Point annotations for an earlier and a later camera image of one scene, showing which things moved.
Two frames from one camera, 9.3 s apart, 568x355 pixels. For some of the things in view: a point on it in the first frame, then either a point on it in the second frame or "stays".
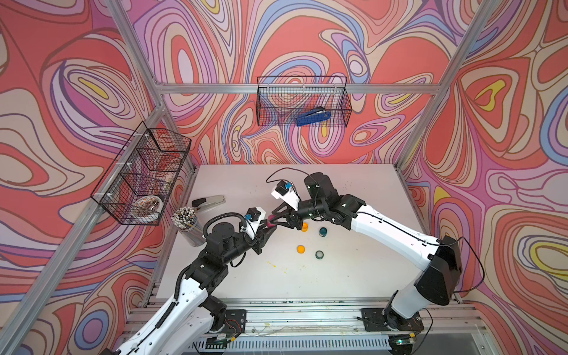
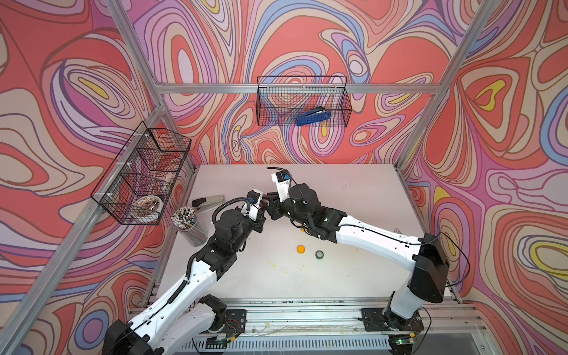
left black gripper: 260,238 to 257,223
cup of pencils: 186,220 stays
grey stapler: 205,202 stays
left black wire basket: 135,188 stays
